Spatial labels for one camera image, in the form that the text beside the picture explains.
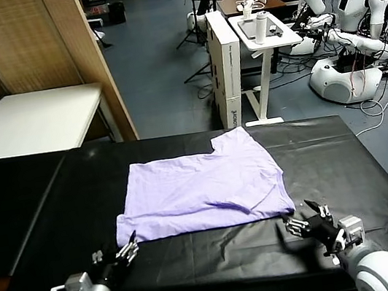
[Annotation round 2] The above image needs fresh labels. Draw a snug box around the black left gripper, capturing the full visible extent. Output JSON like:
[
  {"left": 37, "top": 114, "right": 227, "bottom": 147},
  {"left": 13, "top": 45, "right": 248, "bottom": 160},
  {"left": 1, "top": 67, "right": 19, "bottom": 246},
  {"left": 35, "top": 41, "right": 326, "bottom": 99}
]
[{"left": 88, "top": 229, "right": 145, "bottom": 290}]

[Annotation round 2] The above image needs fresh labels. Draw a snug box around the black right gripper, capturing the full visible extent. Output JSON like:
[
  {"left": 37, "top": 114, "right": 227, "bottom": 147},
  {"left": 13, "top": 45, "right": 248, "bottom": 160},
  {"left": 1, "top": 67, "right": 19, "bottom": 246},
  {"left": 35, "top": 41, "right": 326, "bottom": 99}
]
[{"left": 279, "top": 195, "right": 344, "bottom": 260}]

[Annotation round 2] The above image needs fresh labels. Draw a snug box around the purple printed t-shirt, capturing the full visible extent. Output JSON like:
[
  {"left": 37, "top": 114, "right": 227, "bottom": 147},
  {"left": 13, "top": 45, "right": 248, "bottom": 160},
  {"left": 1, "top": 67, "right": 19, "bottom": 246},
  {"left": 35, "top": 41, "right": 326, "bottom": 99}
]
[{"left": 101, "top": 119, "right": 298, "bottom": 248}]

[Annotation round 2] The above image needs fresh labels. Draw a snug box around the black table cover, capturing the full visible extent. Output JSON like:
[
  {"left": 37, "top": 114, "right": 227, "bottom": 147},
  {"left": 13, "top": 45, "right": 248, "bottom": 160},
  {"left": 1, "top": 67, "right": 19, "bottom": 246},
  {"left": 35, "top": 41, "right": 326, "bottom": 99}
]
[
  {"left": 0, "top": 146, "right": 85, "bottom": 280},
  {"left": 0, "top": 98, "right": 388, "bottom": 291}
]

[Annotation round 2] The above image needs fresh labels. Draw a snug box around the white desk table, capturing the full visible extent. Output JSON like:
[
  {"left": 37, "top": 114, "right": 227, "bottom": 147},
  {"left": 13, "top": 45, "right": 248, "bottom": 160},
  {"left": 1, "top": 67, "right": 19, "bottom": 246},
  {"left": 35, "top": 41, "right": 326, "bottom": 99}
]
[{"left": 0, "top": 79, "right": 113, "bottom": 162}]

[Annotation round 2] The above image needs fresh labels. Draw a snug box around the tall white cardboard box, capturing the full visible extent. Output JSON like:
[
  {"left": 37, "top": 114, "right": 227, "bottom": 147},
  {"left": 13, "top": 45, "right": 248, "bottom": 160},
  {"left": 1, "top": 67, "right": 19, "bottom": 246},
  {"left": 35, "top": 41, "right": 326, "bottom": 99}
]
[{"left": 201, "top": 7, "right": 253, "bottom": 131}]

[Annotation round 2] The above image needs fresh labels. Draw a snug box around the white side table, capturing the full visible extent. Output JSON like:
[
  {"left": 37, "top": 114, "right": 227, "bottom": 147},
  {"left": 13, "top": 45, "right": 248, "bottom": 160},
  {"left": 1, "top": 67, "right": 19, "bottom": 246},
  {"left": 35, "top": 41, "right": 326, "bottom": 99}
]
[{"left": 228, "top": 5, "right": 317, "bottom": 129}]

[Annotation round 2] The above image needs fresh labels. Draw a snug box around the white bottle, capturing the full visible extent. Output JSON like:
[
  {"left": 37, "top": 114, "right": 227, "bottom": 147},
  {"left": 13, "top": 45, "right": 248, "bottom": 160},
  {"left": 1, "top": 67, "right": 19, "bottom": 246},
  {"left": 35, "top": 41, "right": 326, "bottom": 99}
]
[{"left": 251, "top": 10, "right": 272, "bottom": 45}]

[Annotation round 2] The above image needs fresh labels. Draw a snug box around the grey tablet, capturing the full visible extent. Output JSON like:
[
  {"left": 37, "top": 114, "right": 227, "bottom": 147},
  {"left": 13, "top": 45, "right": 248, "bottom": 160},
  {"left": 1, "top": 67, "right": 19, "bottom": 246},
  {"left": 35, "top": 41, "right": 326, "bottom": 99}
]
[{"left": 236, "top": 12, "right": 286, "bottom": 42}]

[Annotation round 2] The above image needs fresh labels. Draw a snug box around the white desk gadget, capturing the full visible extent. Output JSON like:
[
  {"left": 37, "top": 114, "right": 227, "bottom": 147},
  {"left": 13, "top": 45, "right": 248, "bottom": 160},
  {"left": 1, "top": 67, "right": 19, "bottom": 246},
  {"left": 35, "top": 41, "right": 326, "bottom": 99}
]
[{"left": 236, "top": 0, "right": 268, "bottom": 23}]

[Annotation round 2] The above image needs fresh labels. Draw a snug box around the wooden desk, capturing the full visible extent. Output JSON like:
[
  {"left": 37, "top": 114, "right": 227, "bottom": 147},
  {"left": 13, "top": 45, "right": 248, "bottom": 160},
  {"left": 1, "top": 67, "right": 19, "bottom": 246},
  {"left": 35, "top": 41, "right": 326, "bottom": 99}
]
[{"left": 0, "top": 0, "right": 140, "bottom": 162}]

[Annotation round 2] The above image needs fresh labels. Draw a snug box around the white round base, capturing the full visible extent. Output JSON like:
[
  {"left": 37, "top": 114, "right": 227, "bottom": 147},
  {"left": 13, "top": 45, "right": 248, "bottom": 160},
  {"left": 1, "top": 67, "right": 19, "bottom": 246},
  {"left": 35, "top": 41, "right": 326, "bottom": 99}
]
[{"left": 185, "top": 9, "right": 209, "bottom": 32}]

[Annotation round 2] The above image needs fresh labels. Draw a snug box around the black monitor tripod stand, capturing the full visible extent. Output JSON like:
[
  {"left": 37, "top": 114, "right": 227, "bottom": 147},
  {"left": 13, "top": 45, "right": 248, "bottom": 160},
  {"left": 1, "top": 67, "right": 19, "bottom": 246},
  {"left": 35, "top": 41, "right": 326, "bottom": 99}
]
[{"left": 169, "top": 0, "right": 230, "bottom": 85}]

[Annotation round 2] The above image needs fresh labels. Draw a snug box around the black trash bin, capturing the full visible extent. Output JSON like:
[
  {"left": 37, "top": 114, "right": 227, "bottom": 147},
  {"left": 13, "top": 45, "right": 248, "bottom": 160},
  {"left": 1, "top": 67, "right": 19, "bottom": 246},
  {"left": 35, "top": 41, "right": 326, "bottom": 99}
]
[{"left": 107, "top": 0, "right": 128, "bottom": 26}]

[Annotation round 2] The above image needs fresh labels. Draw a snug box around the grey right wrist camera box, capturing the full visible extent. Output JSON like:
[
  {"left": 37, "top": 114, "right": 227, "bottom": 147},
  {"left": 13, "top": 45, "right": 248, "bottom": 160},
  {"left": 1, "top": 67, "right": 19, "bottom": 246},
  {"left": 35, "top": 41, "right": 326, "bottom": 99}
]
[{"left": 333, "top": 214, "right": 367, "bottom": 255}]

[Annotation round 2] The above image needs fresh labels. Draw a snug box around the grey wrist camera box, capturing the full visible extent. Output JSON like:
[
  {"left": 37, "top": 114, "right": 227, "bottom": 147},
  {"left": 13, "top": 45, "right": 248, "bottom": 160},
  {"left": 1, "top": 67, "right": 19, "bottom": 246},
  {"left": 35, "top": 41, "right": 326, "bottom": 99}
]
[
  {"left": 47, "top": 271, "right": 93, "bottom": 291},
  {"left": 333, "top": 214, "right": 367, "bottom": 255}
]

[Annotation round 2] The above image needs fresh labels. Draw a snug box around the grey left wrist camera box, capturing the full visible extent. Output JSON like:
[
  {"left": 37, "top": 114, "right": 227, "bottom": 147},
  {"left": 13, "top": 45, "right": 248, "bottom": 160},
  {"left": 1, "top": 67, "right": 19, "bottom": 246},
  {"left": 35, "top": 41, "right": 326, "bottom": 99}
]
[{"left": 47, "top": 271, "right": 93, "bottom": 291}]

